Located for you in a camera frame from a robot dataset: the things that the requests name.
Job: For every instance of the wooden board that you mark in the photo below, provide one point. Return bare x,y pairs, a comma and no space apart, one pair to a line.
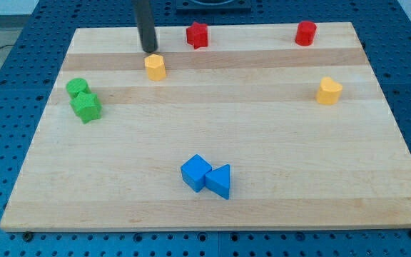
247,100

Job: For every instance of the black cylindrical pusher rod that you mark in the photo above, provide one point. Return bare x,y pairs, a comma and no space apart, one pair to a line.
145,24

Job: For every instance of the blue triangle block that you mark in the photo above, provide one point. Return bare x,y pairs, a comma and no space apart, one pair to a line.
218,181

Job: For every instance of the blue cube block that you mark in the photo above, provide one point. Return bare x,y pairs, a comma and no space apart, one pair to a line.
194,172

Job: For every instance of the red star block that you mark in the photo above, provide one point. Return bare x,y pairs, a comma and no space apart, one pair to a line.
197,35

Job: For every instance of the green cylinder block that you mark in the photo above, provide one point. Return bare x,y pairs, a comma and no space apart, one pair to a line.
76,86

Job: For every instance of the red cylinder block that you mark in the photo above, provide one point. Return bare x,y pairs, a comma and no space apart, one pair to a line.
305,33

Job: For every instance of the yellow heart block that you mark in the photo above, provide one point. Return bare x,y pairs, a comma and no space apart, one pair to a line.
329,91

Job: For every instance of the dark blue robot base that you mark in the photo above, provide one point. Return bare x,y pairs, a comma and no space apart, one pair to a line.
183,6

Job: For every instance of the green star block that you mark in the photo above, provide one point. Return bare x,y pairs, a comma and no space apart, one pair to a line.
87,107

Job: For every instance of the yellow hexagon block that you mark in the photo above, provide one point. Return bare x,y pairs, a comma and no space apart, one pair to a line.
155,67

